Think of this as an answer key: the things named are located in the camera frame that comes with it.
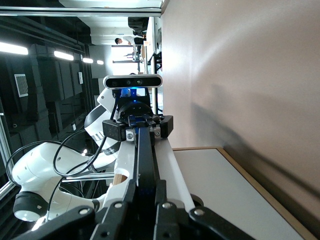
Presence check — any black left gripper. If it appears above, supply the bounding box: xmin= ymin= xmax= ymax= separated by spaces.
xmin=101 ymin=102 xmax=174 ymax=142

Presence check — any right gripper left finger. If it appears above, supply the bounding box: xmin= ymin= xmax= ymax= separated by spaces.
xmin=14 ymin=181 xmax=138 ymax=240

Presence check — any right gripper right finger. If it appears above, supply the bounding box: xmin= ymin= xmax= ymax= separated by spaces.
xmin=152 ymin=179 xmax=256 ymax=240

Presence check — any wooden drawer cabinet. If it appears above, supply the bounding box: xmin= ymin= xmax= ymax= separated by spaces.
xmin=172 ymin=146 xmax=320 ymax=240

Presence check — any person in white shirt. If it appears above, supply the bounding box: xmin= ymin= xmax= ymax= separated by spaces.
xmin=114 ymin=35 xmax=136 ymax=47

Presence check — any checkerboard calibration board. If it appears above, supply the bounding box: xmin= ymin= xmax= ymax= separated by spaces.
xmin=14 ymin=73 xmax=29 ymax=98

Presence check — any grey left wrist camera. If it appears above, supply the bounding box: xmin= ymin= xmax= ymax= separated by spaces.
xmin=102 ymin=74 xmax=163 ymax=90

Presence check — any aluminium frame post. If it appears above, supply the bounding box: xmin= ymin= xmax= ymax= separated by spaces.
xmin=0 ymin=6 xmax=161 ymax=18
xmin=61 ymin=172 xmax=116 ymax=183

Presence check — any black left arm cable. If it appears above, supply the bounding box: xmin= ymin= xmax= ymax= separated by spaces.
xmin=5 ymin=98 xmax=120 ymax=223

